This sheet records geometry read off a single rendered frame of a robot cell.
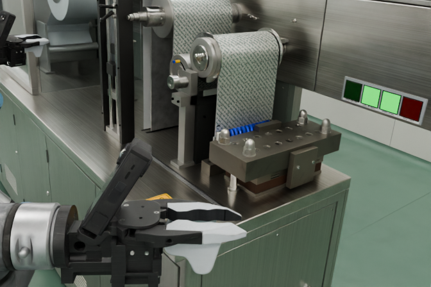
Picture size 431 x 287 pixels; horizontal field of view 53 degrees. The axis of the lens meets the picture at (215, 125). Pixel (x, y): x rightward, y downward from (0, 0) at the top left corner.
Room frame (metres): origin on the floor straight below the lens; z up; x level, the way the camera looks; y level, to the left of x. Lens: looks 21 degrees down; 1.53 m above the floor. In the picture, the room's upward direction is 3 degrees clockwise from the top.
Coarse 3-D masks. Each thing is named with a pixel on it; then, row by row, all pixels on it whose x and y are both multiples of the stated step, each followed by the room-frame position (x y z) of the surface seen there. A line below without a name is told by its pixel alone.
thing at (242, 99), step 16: (224, 80) 1.23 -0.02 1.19; (240, 80) 1.27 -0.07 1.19; (256, 80) 1.31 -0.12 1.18; (272, 80) 1.35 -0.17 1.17; (224, 96) 1.23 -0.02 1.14; (240, 96) 1.27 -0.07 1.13; (256, 96) 1.31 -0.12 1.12; (272, 96) 1.36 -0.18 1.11; (224, 112) 1.23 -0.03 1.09; (240, 112) 1.27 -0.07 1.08; (256, 112) 1.31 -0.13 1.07; (272, 112) 1.36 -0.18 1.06
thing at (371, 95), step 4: (364, 88) 1.19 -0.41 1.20; (368, 88) 1.18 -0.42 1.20; (372, 88) 1.18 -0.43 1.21; (364, 92) 1.19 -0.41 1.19; (368, 92) 1.18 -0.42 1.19; (372, 92) 1.17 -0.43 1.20; (376, 92) 1.16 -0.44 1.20; (364, 96) 1.19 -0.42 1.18; (368, 96) 1.18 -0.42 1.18; (372, 96) 1.17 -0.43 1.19; (376, 96) 1.16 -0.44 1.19; (364, 100) 1.19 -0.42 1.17; (368, 100) 1.18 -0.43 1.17; (372, 100) 1.17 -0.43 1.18; (376, 100) 1.16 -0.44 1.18; (368, 104) 1.18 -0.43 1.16; (372, 104) 1.17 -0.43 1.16; (376, 104) 1.16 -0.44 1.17
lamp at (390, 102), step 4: (384, 92) 1.15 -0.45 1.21; (388, 92) 1.14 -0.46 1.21; (384, 96) 1.14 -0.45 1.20; (388, 96) 1.14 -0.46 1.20; (392, 96) 1.13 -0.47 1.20; (396, 96) 1.12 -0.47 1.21; (384, 100) 1.14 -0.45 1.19; (388, 100) 1.13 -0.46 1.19; (392, 100) 1.13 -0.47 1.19; (396, 100) 1.12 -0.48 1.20; (384, 104) 1.14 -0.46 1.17; (388, 104) 1.13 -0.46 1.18; (392, 104) 1.12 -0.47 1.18; (396, 104) 1.11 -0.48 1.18; (380, 108) 1.15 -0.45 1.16; (384, 108) 1.14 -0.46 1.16; (388, 108) 1.13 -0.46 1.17; (392, 108) 1.12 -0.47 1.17; (396, 108) 1.11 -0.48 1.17; (392, 112) 1.12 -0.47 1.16; (396, 112) 1.11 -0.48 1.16
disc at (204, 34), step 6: (198, 36) 1.29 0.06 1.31; (204, 36) 1.27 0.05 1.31; (210, 36) 1.24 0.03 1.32; (192, 42) 1.31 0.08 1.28; (216, 42) 1.22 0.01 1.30; (216, 48) 1.22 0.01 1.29; (216, 72) 1.22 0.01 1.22; (204, 78) 1.26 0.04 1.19; (210, 78) 1.24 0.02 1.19; (216, 78) 1.22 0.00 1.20
